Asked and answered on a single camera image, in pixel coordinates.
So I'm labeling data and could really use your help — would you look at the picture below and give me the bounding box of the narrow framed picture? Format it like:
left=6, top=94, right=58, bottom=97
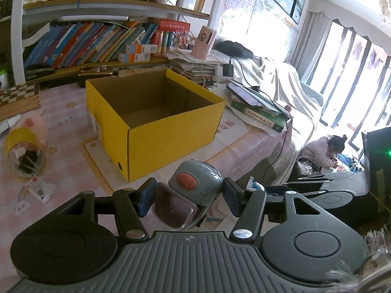
left=290, top=0, right=308, bottom=25

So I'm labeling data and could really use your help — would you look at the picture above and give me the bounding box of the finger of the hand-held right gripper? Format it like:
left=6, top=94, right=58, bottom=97
left=282, top=171, right=356, bottom=189
left=266, top=178, right=371, bottom=212

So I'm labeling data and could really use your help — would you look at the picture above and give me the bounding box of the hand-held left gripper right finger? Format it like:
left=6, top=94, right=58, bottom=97
left=224, top=178, right=324, bottom=242

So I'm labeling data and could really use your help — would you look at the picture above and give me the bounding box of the sofa with grey cover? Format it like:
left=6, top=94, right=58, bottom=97
left=211, top=48, right=324, bottom=178

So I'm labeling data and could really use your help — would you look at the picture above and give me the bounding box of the black cushion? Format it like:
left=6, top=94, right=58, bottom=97
left=215, top=40, right=254, bottom=59

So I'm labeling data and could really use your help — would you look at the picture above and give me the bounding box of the black tablet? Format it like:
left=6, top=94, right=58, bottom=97
left=226, top=84, right=265, bottom=109

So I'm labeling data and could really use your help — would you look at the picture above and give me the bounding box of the black stapler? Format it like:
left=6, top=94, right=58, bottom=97
left=25, top=63, right=56, bottom=79

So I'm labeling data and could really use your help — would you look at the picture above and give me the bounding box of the glass balcony door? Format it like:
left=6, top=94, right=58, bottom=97
left=318, top=21, right=391, bottom=148

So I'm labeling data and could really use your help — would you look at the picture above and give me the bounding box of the pink plush toy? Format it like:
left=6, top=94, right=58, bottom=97
left=24, top=117, right=48, bottom=147

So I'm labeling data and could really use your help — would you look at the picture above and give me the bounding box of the long row of leaning books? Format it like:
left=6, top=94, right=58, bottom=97
left=24, top=21, right=159, bottom=69

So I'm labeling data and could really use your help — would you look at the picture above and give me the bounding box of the stack of papers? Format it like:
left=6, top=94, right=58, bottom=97
left=163, top=47, right=221, bottom=84

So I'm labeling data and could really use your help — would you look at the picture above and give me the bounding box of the white jar with green lid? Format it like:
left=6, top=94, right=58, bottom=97
left=0, top=63, right=11, bottom=91

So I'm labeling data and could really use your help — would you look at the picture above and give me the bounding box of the yellow tape roll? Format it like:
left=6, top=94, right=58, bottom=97
left=4, top=126, right=47, bottom=179

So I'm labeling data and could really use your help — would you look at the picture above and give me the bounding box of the grey toy with red button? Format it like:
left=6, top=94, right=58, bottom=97
left=151, top=159, right=225, bottom=231

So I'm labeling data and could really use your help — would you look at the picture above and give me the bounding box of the orange white small box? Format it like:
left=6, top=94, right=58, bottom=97
left=119, top=52, right=152, bottom=63
left=126, top=43, right=158, bottom=54

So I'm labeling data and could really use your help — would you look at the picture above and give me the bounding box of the thick red book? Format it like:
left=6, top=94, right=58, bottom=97
left=157, top=19, right=190, bottom=33

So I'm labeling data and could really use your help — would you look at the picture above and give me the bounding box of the pink cloth covered desktop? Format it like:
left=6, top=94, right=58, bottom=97
left=0, top=79, right=294, bottom=245

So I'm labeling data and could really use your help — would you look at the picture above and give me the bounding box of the yellow cardboard box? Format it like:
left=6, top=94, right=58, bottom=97
left=85, top=69, right=227, bottom=183

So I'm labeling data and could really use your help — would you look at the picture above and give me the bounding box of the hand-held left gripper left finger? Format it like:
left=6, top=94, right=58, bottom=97
left=70, top=178, right=158, bottom=241

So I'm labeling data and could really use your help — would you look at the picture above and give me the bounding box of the white tube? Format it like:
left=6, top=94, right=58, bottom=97
left=0, top=114, right=22, bottom=135

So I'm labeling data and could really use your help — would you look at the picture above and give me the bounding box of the grey fur trim clothing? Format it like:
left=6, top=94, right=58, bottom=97
left=323, top=228, right=391, bottom=293

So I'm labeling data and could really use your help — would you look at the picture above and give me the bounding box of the wooden chessboard box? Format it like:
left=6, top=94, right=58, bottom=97
left=0, top=81, right=42, bottom=122

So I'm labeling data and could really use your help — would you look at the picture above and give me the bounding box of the white wooden bookshelf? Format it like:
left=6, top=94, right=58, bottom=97
left=0, top=0, right=221, bottom=84

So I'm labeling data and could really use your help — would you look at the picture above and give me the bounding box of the thick green book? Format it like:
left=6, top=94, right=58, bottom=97
left=230, top=97, right=288, bottom=134

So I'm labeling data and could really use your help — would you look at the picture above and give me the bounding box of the white curtain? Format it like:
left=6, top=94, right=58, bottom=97
left=289, top=0, right=391, bottom=84

